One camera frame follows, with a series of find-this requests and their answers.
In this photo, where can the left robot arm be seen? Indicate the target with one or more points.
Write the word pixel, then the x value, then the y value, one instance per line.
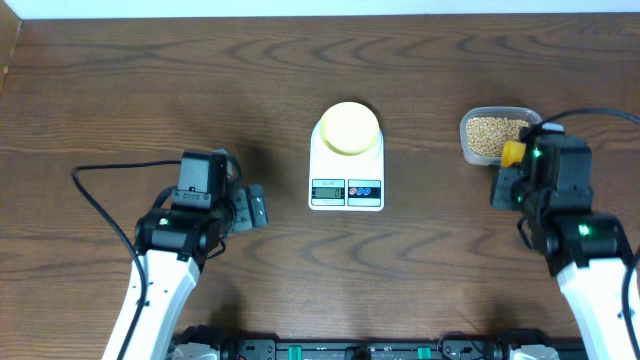
pixel 186 225

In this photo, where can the yellow plastic measuring scoop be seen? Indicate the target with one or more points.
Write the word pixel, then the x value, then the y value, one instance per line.
pixel 513 153

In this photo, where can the white digital kitchen scale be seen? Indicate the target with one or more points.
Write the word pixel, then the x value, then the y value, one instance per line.
pixel 346 183

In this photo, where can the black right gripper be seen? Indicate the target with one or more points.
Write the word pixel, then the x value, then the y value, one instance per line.
pixel 500 197

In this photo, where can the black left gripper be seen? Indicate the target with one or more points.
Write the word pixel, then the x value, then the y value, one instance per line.
pixel 244 214

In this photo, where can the pale yellow plastic bowl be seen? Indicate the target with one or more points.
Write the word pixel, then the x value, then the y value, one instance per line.
pixel 349 128

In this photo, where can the clear plastic soybean container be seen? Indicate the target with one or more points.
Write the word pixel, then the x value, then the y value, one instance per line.
pixel 492 111

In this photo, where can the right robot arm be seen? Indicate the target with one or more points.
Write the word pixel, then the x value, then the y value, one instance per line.
pixel 588 254

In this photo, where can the soybeans in container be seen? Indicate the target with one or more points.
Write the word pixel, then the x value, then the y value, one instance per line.
pixel 487 135

